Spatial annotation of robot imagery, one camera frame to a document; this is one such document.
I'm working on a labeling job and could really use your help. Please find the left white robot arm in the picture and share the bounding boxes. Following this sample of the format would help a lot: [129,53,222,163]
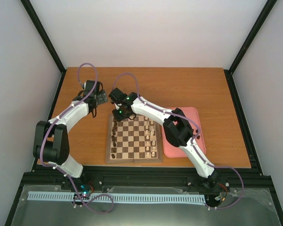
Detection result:
[33,80,108,190]

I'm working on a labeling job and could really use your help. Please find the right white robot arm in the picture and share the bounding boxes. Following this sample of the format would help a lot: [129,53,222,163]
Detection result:
[108,88,220,191]

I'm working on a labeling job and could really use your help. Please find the wooden chess board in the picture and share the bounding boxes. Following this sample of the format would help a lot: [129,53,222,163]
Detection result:
[106,115,163,163]

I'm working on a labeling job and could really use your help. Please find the pink plastic tray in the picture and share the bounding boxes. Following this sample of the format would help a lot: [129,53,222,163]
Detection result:
[162,107,206,158]

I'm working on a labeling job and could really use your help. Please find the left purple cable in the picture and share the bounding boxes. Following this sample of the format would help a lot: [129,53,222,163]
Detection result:
[39,62,116,214]

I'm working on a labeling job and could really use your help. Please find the black aluminium frame rail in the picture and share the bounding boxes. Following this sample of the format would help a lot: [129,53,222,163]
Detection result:
[20,166,273,190]

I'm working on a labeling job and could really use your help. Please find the light blue cable duct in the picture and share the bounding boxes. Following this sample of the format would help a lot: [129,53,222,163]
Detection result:
[27,191,205,205]

